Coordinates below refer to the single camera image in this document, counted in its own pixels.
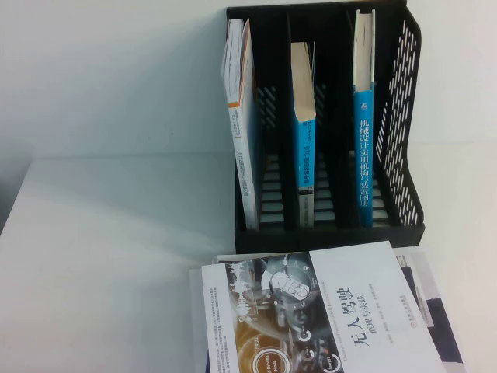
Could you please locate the black plastic book stand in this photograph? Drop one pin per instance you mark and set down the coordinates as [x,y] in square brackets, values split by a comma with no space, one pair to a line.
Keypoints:
[341,116]

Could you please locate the white book with orange stripe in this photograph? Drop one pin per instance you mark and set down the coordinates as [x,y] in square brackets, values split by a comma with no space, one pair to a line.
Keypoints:
[244,116]

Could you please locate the blue book with white title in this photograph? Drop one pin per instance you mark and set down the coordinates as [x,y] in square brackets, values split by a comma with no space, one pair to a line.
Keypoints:
[365,155]

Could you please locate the blue and grey spine book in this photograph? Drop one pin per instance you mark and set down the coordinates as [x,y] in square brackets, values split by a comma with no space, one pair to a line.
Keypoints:
[306,147]

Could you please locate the white autonomous driving book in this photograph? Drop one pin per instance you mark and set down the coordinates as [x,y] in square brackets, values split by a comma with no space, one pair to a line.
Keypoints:
[349,303]

